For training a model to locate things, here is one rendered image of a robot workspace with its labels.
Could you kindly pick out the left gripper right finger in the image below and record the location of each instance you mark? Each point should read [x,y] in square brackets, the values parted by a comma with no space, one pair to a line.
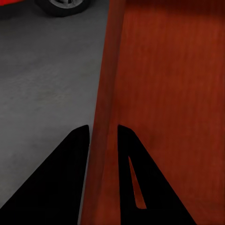
[163,205]

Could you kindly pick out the storage box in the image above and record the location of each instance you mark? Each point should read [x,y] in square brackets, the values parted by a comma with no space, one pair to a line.
[163,76]

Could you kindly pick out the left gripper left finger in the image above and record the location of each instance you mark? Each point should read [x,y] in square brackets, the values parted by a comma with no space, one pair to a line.
[52,194]

